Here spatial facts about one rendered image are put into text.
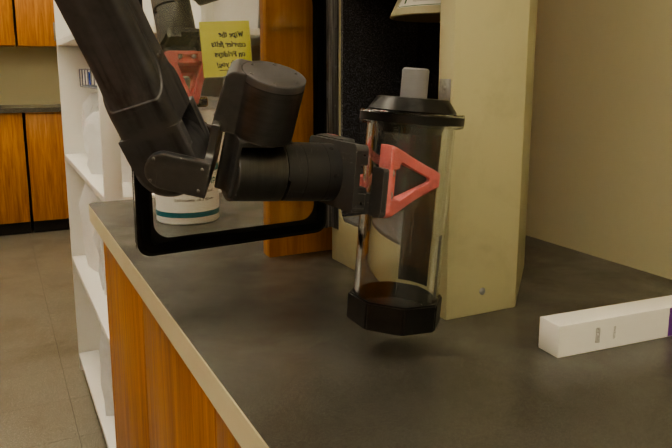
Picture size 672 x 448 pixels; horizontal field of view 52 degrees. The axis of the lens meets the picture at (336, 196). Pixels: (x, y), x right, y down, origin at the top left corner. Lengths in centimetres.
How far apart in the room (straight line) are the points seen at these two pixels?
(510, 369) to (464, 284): 16
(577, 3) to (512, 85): 44
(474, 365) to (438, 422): 13
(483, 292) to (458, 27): 33
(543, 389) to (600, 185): 59
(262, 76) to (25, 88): 567
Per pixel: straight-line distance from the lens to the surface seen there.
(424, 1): 92
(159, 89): 59
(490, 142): 85
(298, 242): 115
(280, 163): 62
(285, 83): 59
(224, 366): 74
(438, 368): 74
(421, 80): 70
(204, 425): 94
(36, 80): 623
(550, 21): 132
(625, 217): 121
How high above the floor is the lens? 124
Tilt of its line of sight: 10 degrees down
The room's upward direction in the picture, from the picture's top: straight up
